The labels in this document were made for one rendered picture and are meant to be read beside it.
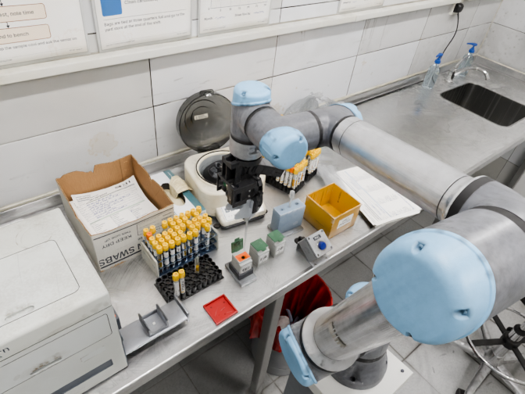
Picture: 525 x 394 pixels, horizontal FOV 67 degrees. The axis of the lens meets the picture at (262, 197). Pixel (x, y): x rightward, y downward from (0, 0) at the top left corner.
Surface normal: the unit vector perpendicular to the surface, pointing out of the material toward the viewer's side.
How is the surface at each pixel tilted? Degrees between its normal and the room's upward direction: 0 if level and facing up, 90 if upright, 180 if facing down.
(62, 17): 94
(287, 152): 90
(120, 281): 0
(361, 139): 47
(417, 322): 84
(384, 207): 1
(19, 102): 90
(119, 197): 1
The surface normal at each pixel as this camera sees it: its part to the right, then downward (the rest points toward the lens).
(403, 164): -0.66, -0.32
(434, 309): -0.83, 0.20
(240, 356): 0.11, -0.75
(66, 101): 0.62, 0.56
